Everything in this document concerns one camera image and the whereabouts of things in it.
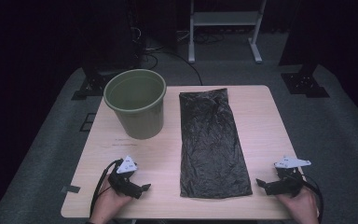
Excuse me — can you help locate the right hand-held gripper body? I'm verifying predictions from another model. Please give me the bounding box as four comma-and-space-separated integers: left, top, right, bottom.
269, 156, 312, 198

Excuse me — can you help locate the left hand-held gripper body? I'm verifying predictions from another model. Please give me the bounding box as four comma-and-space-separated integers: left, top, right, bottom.
107, 155, 139, 195

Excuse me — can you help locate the green plastic bucket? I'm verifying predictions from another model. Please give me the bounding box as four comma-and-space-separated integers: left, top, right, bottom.
103, 68, 168, 140

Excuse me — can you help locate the black plastic garbage bag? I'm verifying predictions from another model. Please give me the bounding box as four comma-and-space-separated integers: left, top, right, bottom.
178, 88, 254, 200

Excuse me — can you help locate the person's right hand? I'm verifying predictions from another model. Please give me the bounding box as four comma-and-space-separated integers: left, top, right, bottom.
276, 188, 320, 224

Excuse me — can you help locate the grey tape strip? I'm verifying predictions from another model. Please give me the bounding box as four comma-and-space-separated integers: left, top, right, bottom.
60, 185, 81, 194

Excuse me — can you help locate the black metal stand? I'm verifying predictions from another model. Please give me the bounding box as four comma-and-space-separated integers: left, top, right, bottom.
71, 0, 144, 101
279, 0, 330, 99

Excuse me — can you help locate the white metal stand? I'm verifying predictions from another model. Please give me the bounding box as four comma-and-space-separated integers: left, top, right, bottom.
187, 0, 268, 64

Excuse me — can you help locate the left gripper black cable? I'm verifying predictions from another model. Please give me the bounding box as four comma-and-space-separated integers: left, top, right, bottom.
89, 159, 124, 218

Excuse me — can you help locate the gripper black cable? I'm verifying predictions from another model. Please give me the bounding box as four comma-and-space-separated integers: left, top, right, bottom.
89, 159, 124, 218
287, 174, 324, 223

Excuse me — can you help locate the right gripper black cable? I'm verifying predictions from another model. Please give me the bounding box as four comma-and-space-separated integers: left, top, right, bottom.
287, 174, 324, 223

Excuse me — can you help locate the black floor cable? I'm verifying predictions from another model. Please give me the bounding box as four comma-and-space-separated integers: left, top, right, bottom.
148, 49, 203, 87
143, 54, 159, 71

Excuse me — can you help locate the bundle of dark cables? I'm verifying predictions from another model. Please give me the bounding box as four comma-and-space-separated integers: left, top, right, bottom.
195, 31, 227, 45

